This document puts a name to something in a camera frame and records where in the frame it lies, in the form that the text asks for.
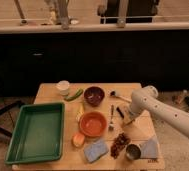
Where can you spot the green pepper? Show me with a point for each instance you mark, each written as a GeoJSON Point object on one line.
{"type": "Point", "coordinates": [74, 96]}

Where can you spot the wooden handled brush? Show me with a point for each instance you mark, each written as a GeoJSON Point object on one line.
{"type": "Point", "coordinates": [117, 95]}

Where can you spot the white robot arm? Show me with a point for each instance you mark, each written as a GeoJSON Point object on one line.
{"type": "Point", "coordinates": [146, 99]}

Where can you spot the blue sponge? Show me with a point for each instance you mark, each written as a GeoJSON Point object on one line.
{"type": "Point", "coordinates": [95, 150]}

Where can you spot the orange bowl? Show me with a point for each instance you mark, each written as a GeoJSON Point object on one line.
{"type": "Point", "coordinates": [93, 124]}

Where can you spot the purple bowl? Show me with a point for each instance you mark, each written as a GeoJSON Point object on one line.
{"type": "Point", "coordinates": [94, 95]}

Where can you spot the metal cup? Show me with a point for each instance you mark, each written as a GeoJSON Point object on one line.
{"type": "Point", "coordinates": [133, 152]}

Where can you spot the green plastic tray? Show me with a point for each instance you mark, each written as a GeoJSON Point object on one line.
{"type": "Point", "coordinates": [38, 134]}

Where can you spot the orange peach toy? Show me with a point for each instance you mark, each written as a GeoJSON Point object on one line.
{"type": "Point", "coordinates": [78, 139]}

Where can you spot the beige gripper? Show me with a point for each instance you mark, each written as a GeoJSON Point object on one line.
{"type": "Point", "coordinates": [128, 118]}

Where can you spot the grey folded cloth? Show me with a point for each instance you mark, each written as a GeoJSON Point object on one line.
{"type": "Point", "coordinates": [149, 149]}

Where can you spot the yellow banana toy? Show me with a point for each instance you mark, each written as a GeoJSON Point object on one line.
{"type": "Point", "coordinates": [80, 112]}

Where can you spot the metal fork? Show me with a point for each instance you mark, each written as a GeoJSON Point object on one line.
{"type": "Point", "coordinates": [111, 126]}

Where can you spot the bunch of dark grapes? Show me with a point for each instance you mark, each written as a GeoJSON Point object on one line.
{"type": "Point", "coordinates": [119, 143]}

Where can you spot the white paper cup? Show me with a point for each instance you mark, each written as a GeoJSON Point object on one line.
{"type": "Point", "coordinates": [63, 87]}

